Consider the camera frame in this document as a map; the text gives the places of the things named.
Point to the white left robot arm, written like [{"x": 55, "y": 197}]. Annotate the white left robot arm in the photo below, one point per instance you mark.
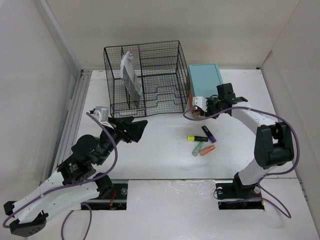
[{"x": 75, "y": 180}]

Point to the blue orange drawer box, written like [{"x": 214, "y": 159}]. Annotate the blue orange drawer box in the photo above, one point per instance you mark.
[{"x": 203, "y": 80}]

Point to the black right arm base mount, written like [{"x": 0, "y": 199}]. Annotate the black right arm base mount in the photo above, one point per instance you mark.
[{"x": 238, "y": 198}]

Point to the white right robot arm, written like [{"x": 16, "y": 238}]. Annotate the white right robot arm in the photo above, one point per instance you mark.
[{"x": 273, "y": 144}]

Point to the yellow highlighter marker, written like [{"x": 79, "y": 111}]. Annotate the yellow highlighter marker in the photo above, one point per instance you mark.
[{"x": 194, "y": 138}]

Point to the green correction tape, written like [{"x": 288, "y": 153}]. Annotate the green correction tape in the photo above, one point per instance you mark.
[{"x": 197, "y": 149}]

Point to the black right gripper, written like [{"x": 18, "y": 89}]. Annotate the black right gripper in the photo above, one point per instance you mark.
[{"x": 208, "y": 113}]

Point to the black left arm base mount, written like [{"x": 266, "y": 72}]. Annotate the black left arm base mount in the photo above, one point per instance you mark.
[{"x": 116, "y": 200}]

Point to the black wire mesh desk organizer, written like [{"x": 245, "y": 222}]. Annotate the black wire mesh desk organizer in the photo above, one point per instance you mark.
[{"x": 162, "y": 71}]

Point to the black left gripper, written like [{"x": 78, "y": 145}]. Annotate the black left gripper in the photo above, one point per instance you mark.
[{"x": 135, "y": 130}]

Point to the aluminium rail frame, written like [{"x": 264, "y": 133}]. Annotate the aluminium rail frame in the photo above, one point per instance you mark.
[{"x": 71, "y": 125}]

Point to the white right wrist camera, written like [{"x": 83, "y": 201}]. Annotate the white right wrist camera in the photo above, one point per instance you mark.
[{"x": 200, "y": 103}]

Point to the orange correction tape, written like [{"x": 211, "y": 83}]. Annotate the orange correction tape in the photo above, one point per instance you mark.
[{"x": 206, "y": 150}]

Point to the purple highlighter marker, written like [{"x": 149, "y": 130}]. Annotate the purple highlighter marker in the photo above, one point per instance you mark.
[{"x": 209, "y": 134}]

